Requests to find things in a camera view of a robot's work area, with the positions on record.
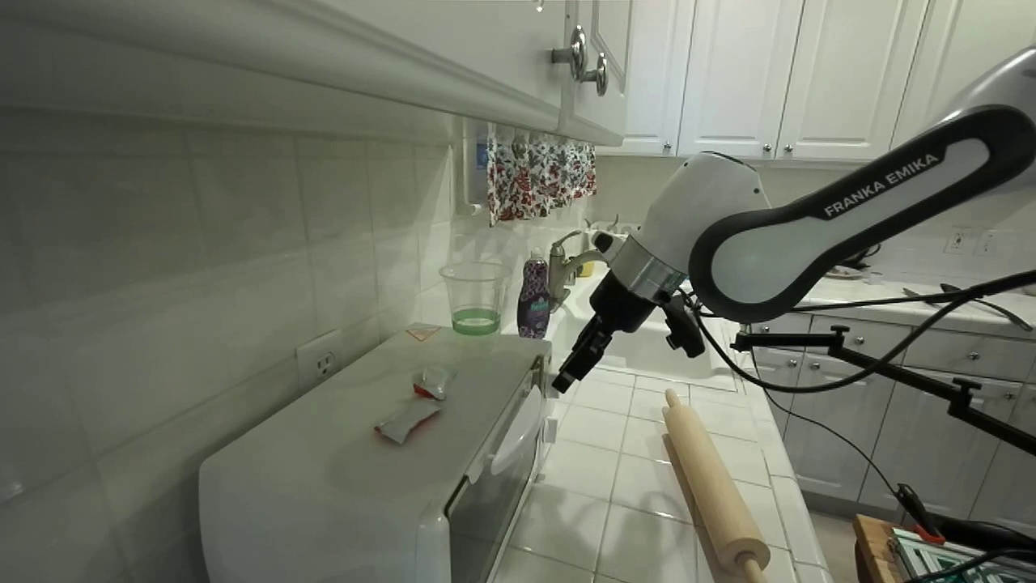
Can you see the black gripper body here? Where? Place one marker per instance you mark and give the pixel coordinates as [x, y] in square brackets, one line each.
[613, 310]

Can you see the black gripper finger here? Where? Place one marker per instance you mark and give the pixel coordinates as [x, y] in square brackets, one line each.
[563, 380]

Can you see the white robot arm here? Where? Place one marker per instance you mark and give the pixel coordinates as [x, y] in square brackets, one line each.
[749, 264]

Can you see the white toaster oven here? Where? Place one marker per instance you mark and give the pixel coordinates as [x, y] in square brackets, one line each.
[315, 498]

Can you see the white kitchen sink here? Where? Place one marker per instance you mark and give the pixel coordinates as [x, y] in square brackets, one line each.
[647, 347]

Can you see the metal sink faucet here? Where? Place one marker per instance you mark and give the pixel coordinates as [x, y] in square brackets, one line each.
[563, 259]

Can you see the clear cup green base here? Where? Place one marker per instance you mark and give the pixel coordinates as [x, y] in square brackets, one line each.
[474, 296]

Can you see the floral hanging towel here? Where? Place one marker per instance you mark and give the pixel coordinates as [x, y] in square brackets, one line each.
[527, 174]

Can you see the wooden rolling pin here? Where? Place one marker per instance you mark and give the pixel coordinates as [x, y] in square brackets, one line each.
[720, 510]

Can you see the white upper cabinets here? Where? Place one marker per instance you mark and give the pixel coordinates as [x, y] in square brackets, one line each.
[804, 78]

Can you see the grey lower cabinets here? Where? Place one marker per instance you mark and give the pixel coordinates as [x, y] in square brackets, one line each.
[857, 442]

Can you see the wooden box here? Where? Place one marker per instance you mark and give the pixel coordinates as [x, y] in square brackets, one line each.
[875, 555]

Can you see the wall power outlet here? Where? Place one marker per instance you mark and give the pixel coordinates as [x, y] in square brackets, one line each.
[320, 356]

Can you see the metal cabinet handle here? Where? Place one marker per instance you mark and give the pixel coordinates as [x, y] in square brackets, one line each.
[587, 70]

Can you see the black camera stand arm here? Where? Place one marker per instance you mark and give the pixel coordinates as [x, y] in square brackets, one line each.
[961, 396]

